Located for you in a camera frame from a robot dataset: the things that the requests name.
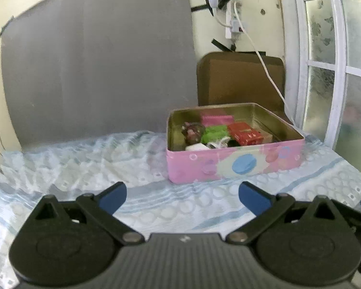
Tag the light blue patterned bedsheet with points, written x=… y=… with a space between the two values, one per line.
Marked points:
x=78 y=165

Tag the shiny pink pouch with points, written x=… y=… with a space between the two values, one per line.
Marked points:
x=215 y=119

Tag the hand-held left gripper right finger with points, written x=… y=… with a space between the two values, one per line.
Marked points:
x=253 y=200

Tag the white power strip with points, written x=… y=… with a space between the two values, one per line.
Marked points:
x=232 y=21

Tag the small cardboard box pink cross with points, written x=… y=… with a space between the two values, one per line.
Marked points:
x=196 y=147

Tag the large red box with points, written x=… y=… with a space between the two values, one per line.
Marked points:
x=245 y=134

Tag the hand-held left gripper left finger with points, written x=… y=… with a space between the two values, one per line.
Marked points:
x=112 y=197

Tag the pink tin box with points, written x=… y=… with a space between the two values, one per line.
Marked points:
x=234 y=162

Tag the grey board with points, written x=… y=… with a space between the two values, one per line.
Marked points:
x=99 y=66

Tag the white window frame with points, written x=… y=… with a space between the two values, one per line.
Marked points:
x=337 y=66

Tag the black tape strips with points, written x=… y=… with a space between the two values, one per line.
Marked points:
x=222 y=44

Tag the green toy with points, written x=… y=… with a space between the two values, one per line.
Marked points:
x=215 y=133

